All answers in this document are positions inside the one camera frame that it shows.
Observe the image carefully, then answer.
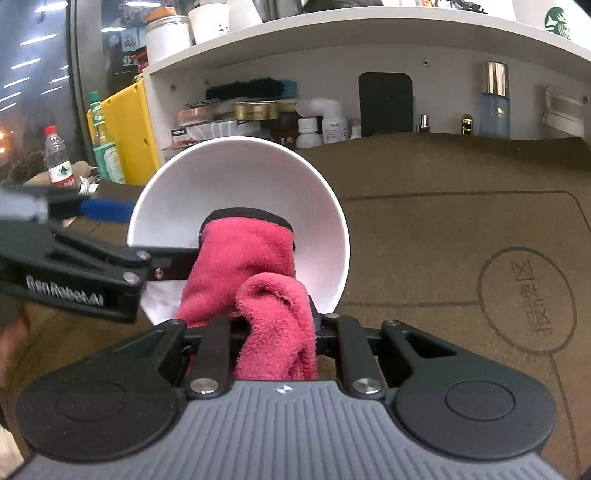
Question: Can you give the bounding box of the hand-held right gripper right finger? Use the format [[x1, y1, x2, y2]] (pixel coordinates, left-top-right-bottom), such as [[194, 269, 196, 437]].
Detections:
[[308, 296, 462, 401]]

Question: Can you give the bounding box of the green glass bottle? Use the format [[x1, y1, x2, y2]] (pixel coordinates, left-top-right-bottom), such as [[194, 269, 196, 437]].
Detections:
[[87, 90, 127, 185]]

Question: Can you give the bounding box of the pink cloth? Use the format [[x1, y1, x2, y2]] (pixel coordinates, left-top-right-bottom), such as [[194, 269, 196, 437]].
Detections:
[[175, 209, 320, 382]]

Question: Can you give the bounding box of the white bowl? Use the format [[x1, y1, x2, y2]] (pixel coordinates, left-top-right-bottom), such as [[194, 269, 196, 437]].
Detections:
[[127, 137, 352, 325]]

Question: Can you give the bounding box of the white canister with wooden lid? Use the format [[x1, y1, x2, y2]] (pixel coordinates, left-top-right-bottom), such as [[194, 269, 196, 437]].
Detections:
[[145, 8, 193, 66]]

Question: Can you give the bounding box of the yellow box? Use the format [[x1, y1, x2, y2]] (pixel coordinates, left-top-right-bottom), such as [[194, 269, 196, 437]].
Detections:
[[99, 82, 163, 186]]

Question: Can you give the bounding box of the blue perfume bottle silver cap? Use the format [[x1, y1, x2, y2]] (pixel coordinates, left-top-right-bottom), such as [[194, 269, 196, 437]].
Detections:
[[479, 60, 512, 140]]

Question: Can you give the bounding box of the small white bottle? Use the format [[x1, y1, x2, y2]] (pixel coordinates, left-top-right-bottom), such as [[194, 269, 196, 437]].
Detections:
[[297, 117, 323, 149]]

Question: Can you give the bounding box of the gold round tin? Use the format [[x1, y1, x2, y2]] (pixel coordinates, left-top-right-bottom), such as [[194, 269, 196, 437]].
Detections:
[[233, 101, 279, 123]]

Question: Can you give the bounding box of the white wall holder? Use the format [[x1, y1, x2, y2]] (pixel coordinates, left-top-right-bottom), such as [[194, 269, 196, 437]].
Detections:
[[542, 85, 591, 131]]

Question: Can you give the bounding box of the black brush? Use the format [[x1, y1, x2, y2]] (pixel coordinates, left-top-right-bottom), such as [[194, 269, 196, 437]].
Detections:
[[205, 78, 299, 102]]

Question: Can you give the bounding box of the large white bottle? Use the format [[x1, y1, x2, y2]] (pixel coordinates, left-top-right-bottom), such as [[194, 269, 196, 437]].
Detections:
[[295, 97, 350, 145]]

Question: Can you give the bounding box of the plain white cup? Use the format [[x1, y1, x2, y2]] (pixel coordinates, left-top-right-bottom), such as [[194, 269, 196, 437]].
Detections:
[[188, 2, 230, 45]]

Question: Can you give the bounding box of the white cup with green logo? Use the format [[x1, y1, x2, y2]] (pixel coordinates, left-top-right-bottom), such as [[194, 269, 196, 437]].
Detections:
[[514, 0, 579, 42]]

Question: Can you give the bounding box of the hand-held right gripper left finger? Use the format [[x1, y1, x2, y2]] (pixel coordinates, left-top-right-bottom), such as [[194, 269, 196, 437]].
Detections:
[[99, 315, 253, 401]]

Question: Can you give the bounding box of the plastic water bottle red cap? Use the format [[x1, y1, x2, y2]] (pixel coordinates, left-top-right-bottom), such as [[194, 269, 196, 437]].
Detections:
[[44, 125, 76, 188]]

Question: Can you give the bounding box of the black rectangular object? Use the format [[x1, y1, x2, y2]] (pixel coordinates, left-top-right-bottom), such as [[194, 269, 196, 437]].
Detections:
[[358, 72, 414, 138]]

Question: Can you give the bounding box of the person's left forearm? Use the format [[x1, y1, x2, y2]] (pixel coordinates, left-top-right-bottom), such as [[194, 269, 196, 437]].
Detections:
[[0, 298, 32, 416]]

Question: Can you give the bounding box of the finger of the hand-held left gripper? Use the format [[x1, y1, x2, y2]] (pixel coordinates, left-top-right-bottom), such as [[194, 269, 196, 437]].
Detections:
[[51, 226, 200, 283], [46, 191, 136, 227]]

